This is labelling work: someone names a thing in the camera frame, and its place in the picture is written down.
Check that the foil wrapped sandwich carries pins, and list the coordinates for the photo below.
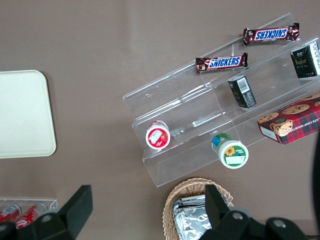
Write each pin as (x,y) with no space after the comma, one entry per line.
(190,220)

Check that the small black barcode box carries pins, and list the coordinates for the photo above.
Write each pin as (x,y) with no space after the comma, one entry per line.
(242,92)

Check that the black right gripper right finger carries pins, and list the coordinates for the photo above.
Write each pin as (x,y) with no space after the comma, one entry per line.
(216,207)

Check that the black box with gold print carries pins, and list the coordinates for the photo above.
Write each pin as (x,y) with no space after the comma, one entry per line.
(305,62)

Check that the green sunflower lid cup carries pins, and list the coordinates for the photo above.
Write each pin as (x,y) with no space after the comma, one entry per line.
(231,153)

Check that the Snickers chocolate bar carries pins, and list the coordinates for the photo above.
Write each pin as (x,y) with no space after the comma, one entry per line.
(271,34)
(222,63)

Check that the clear acrylic stepped shelf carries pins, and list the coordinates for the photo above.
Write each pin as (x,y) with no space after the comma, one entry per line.
(175,100)

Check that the cream plastic tray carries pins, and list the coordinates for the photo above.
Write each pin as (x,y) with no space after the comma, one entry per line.
(22,115)

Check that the red lid yogurt cup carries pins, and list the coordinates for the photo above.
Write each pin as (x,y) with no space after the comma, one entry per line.
(158,136)

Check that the clear acrylic can holder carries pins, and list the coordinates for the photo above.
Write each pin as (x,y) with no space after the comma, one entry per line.
(51,203)

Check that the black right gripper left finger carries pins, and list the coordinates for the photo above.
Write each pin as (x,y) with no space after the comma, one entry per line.
(77,207)

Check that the red plaid cookie box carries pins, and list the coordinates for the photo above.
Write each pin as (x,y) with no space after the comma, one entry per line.
(292,122)

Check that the red cola can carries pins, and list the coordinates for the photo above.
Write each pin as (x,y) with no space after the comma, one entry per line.
(28,216)
(10,212)

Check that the wicker basket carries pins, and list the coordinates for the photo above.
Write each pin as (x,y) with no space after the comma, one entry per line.
(180,192)

